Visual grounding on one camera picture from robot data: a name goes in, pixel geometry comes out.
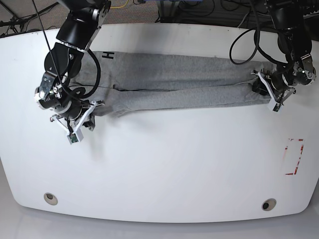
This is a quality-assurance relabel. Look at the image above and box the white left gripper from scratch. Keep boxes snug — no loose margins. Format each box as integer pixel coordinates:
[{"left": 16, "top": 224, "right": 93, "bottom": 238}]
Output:
[{"left": 251, "top": 70, "right": 296, "bottom": 111}]

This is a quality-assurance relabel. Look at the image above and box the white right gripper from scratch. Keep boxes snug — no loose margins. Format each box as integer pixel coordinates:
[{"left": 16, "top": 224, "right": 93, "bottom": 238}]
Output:
[{"left": 50, "top": 101, "right": 104, "bottom": 142}]

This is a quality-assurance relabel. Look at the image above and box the grey T-shirt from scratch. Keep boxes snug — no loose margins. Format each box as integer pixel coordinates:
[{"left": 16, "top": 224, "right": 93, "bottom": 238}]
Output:
[{"left": 71, "top": 50, "right": 277, "bottom": 120}]

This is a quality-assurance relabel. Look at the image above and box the red tape rectangle marking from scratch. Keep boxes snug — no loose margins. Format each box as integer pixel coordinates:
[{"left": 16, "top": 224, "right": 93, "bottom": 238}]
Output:
[{"left": 283, "top": 138, "right": 305, "bottom": 175}]

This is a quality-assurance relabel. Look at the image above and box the black tripod stand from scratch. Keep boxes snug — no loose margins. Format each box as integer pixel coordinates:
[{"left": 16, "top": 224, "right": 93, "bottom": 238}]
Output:
[{"left": 0, "top": 0, "right": 68, "bottom": 38}]

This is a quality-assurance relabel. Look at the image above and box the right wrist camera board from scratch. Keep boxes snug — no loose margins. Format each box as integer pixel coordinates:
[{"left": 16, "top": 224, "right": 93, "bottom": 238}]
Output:
[{"left": 67, "top": 134, "right": 79, "bottom": 144}]

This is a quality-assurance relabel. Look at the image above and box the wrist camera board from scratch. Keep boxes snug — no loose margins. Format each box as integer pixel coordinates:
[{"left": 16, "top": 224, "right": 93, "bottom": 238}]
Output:
[
  {"left": 67, "top": 134, "right": 79, "bottom": 144},
  {"left": 272, "top": 103, "right": 282, "bottom": 113}
]

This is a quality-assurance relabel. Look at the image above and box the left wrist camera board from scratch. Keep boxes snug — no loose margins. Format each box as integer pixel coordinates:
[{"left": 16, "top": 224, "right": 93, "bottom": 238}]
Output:
[{"left": 272, "top": 103, "right": 282, "bottom": 113}]

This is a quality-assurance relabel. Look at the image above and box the left table cable grommet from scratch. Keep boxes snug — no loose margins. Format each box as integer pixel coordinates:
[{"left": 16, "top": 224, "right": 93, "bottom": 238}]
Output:
[{"left": 44, "top": 193, "right": 58, "bottom": 206}]

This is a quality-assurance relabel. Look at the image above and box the table cable grommet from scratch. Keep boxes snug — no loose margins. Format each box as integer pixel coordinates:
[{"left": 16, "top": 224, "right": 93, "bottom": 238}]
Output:
[
  {"left": 44, "top": 193, "right": 58, "bottom": 206},
  {"left": 262, "top": 198, "right": 277, "bottom": 212}
]

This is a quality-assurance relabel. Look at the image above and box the right table cable grommet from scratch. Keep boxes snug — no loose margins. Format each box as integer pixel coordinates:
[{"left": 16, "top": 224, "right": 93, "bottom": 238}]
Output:
[{"left": 262, "top": 198, "right": 277, "bottom": 212}]

